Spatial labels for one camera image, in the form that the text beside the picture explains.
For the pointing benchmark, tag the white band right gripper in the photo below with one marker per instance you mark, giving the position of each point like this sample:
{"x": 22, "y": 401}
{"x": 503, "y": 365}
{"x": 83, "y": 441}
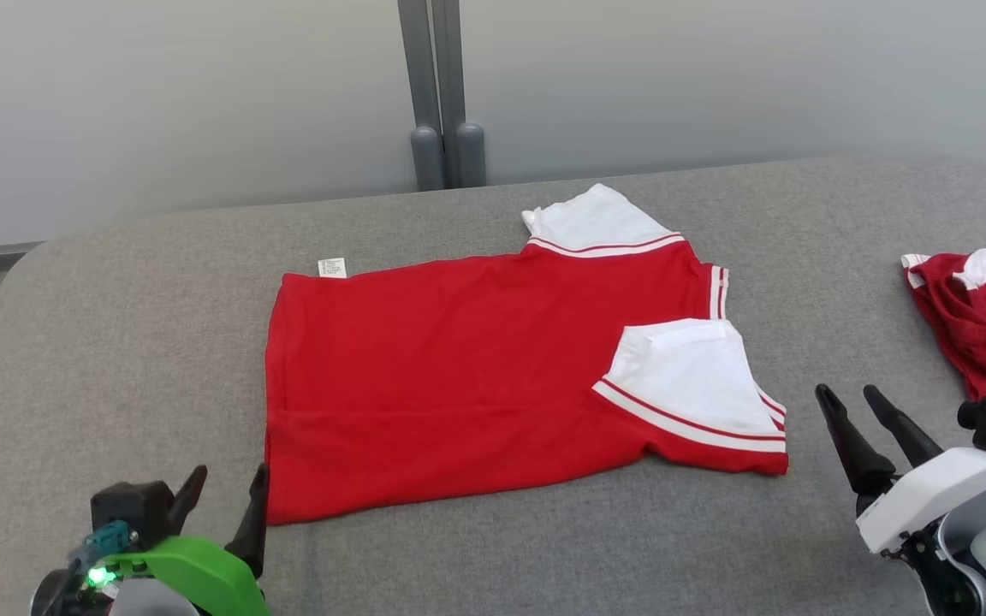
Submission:
{"x": 929, "y": 496}

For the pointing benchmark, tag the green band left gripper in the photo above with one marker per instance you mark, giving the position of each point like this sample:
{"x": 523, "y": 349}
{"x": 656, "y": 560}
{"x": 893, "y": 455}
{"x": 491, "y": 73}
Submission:
{"x": 210, "y": 582}

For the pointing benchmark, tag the red t-shirt with white sleeves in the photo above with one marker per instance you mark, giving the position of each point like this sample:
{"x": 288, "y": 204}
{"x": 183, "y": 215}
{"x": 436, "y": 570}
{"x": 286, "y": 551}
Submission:
{"x": 459, "y": 368}

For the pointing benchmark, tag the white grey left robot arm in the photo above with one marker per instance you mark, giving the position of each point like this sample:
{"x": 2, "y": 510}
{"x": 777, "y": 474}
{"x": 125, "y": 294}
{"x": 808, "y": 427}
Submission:
{"x": 151, "y": 599}

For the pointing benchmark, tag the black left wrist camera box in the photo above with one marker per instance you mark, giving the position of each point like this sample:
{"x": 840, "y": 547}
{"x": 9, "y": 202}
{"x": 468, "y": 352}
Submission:
{"x": 129, "y": 509}

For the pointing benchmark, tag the grey metal post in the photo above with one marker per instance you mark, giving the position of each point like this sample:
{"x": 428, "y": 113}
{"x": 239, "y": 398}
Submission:
{"x": 420, "y": 85}
{"x": 461, "y": 94}

